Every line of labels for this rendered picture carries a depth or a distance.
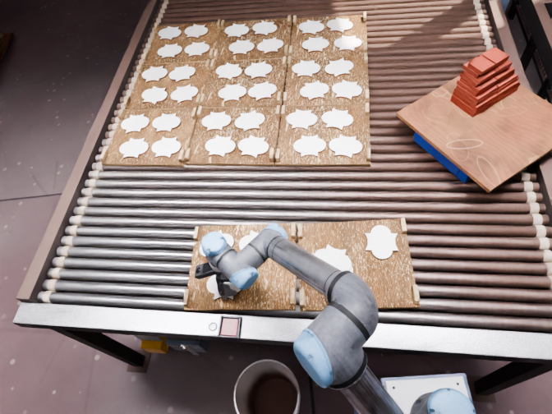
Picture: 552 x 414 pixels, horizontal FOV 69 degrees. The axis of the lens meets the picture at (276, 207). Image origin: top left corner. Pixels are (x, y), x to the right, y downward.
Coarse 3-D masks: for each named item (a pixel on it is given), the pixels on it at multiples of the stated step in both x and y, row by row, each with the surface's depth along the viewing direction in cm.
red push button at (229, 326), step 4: (224, 320) 143; (228, 320) 142; (232, 320) 142; (236, 320) 142; (224, 324) 142; (228, 324) 142; (232, 324) 141; (236, 324) 141; (224, 328) 141; (228, 328) 141; (232, 328) 141; (236, 328) 141; (224, 332) 140; (228, 332) 140; (232, 332) 140; (236, 332) 140; (236, 336) 140
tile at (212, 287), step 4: (212, 276) 150; (208, 280) 150; (212, 280) 150; (208, 284) 149; (212, 284) 149; (216, 284) 148; (232, 284) 148; (208, 288) 148; (212, 288) 148; (216, 288) 148; (232, 288) 147; (236, 288) 147; (212, 292) 147; (216, 292) 147; (216, 296) 146; (220, 296) 146; (232, 296) 145
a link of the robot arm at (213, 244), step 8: (216, 232) 120; (208, 240) 119; (216, 240) 118; (224, 240) 119; (208, 248) 117; (216, 248) 117; (224, 248) 119; (232, 248) 121; (208, 256) 120; (216, 256) 118
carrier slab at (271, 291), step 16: (256, 224) 161; (288, 224) 159; (240, 240) 158; (192, 256) 157; (192, 272) 154; (272, 272) 149; (288, 272) 149; (192, 288) 150; (256, 288) 147; (272, 288) 146; (288, 288) 145; (192, 304) 147; (208, 304) 146; (224, 304) 145; (240, 304) 144; (256, 304) 144; (272, 304) 143; (288, 304) 142
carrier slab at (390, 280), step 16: (304, 224) 158; (320, 224) 158; (336, 224) 157; (352, 224) 156; (368, 224) 155; (384, 224) 154; (304, 240) 155; (320, 240) 154; (336, 240) 153; (352, 240) 152; (400, 240) 150; (352, 256) 149; (368, 256) 148; (400, 256) 146; (368, 272) 145; (384, 272) 144; (400, 272) 143; (304, 288) 144; (384, 288) 141; (400, 288) 140; (320, 304) 141; (384, 304) 138; (400, 304) 137; (416, 304) 137
